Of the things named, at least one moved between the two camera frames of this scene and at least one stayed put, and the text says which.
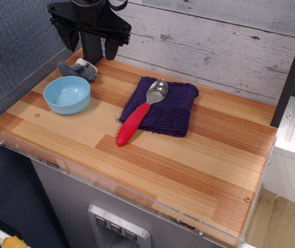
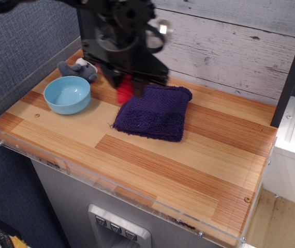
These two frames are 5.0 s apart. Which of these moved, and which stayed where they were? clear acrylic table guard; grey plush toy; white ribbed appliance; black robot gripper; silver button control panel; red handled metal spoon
Moved: black robot gripper; red handled metal spoon
Stayed: clear acrylic table guard; silver button control panel; grey plush toy; white ribbed appliance
